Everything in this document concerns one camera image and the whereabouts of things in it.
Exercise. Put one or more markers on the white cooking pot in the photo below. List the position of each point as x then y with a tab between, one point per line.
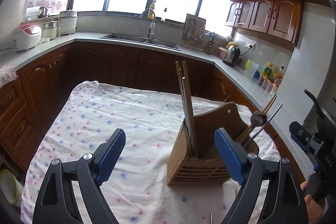
67	22

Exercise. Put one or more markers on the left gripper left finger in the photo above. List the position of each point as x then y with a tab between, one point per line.
56	202

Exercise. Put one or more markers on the yellow dish soap bottle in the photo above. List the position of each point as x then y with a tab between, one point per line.
151	14

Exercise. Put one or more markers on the wooden utensil holder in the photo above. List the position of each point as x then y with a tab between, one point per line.
203	165

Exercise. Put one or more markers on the small white blender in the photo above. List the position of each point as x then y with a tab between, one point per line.
51	30

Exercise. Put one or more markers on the dish drying rack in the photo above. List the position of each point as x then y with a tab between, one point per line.
195	36

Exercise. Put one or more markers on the steel kitchen sink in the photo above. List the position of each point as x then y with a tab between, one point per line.
141	39

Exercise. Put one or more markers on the spice jar rack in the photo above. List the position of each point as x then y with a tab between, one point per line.
270	78

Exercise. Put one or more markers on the white dotted tablecloth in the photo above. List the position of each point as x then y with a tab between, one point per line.
136	130

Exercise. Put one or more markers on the white red rice cooker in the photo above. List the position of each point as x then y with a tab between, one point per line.
26	36

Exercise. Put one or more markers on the dark wooden chopstick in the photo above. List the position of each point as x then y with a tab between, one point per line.
183	92

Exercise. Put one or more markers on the steel electric kettle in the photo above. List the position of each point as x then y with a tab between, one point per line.
232	54

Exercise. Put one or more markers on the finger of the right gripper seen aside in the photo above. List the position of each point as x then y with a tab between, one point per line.
303	138

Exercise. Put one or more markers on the metal spoon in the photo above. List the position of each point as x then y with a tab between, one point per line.
257	119

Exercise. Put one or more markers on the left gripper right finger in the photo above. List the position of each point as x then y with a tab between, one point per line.
284	201

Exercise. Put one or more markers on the green lid plastic container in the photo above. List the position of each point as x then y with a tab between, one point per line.
250	69

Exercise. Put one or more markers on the wall power socket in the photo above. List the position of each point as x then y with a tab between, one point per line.
250	45

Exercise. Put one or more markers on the person right hand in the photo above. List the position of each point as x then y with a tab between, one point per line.
315	210

